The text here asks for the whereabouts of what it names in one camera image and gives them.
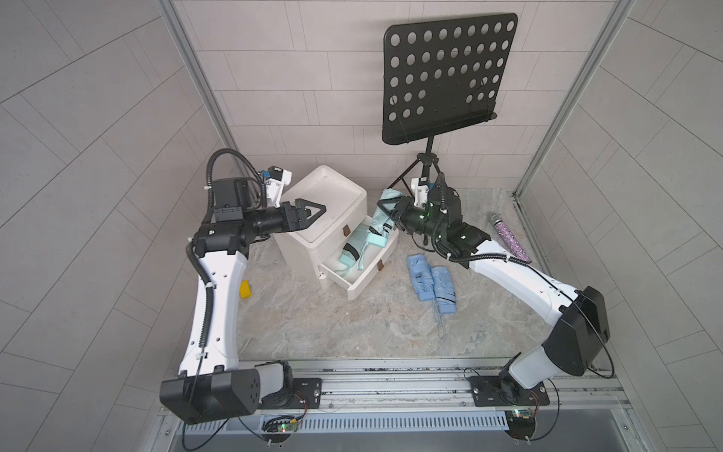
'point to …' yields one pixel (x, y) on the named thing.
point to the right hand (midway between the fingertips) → (377, 206)
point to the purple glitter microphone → (517, 250)
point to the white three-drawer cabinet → (334, 246)
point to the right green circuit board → (525, 413)
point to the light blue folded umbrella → (422, 276)
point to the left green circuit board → (281, 427)
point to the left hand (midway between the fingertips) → (320, 209)
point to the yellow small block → (245, 290)
